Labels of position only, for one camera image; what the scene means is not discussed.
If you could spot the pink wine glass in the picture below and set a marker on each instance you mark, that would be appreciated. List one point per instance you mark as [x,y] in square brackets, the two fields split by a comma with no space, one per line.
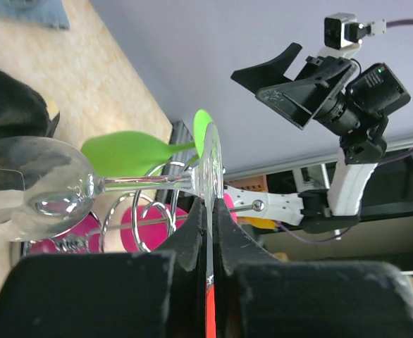
[84,237]

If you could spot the chrome wine glass rack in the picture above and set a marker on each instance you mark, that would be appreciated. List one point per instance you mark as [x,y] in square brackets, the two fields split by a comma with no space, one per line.
[174,216]

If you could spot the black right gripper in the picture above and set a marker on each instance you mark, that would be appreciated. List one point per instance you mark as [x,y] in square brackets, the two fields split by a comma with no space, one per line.
[297,101]

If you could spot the red wine glass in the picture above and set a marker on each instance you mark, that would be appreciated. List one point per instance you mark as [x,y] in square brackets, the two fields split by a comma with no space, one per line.
[210,313]

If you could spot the folded light blue jeans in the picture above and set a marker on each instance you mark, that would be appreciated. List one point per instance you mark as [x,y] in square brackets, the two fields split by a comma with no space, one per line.
[47,13]

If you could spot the clear wine glass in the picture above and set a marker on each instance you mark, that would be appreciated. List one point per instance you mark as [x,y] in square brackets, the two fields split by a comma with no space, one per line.
[47,187]

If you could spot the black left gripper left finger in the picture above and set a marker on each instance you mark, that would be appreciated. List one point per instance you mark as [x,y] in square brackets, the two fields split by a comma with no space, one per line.
[155,294]

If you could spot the green wine glass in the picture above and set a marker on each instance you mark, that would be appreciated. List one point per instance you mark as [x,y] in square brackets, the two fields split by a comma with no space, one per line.
[133,153]

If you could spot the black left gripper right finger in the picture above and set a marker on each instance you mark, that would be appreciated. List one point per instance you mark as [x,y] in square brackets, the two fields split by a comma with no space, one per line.
[257,295]

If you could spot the black floral pattern blanket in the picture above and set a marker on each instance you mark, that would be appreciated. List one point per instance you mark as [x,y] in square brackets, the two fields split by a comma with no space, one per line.
[24,111]

